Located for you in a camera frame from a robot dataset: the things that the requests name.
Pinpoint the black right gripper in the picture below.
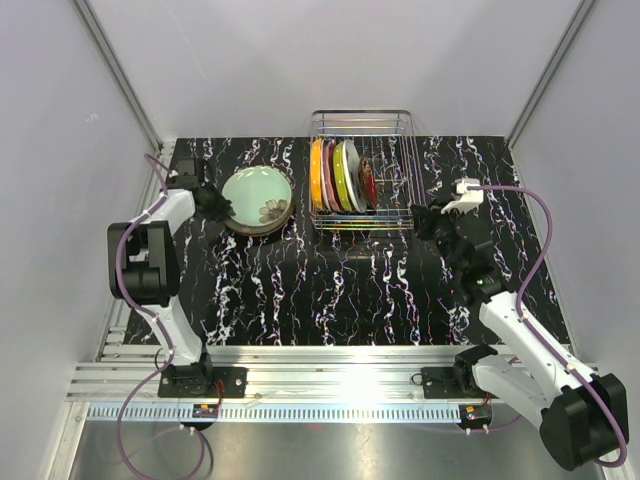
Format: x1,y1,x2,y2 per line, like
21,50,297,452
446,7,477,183
410,198,467,277

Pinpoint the red floral plate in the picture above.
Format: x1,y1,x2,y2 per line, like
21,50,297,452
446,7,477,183
360,155,378,209

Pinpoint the white watermelon pattern plate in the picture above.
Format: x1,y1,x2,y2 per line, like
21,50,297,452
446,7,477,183
344,139,367,214

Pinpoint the yellow polka dot plate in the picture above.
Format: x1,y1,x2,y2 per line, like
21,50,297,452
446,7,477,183
309,138,324,210

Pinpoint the pink polka dot plate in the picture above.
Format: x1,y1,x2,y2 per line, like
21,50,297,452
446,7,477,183
322,139,342,213

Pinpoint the lime green polka dot plate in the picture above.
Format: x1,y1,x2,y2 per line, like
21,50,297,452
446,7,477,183
332,139,356,213

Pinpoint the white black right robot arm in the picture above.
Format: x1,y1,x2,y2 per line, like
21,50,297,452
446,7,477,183
411,204,629,471

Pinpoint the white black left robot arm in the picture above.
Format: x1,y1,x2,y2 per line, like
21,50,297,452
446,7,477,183
107,157,232,398

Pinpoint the mint green floral plate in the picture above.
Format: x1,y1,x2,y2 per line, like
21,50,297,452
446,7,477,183
222,166,292,227

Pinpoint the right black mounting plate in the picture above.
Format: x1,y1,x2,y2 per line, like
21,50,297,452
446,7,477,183
420,367,484,399

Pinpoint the black mounting plate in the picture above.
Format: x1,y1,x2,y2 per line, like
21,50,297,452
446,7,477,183
420,367,484,399
158,365,248,399

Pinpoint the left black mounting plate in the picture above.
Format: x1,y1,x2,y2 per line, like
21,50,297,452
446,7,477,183
158,365,248,399

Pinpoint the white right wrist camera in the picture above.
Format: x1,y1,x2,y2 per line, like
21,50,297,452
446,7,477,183
440,178,484,215

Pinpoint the metal wire dish rack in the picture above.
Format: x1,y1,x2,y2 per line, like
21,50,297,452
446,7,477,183
309,109,426,231

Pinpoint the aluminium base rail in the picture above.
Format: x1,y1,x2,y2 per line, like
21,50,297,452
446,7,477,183
66,344,464,405

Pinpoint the white slotted cable duct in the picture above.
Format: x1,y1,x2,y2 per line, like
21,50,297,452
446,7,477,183
88,402,461,424

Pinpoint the left aluminium frame post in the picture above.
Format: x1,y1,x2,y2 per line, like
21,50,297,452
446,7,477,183
70,0,164,153

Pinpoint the aluminium frame post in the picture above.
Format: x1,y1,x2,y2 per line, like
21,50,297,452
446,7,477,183
70,0,164,153
506,0,599,149

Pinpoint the right aluminium frame post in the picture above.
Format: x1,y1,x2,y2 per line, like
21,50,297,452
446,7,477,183
506,0,599,149

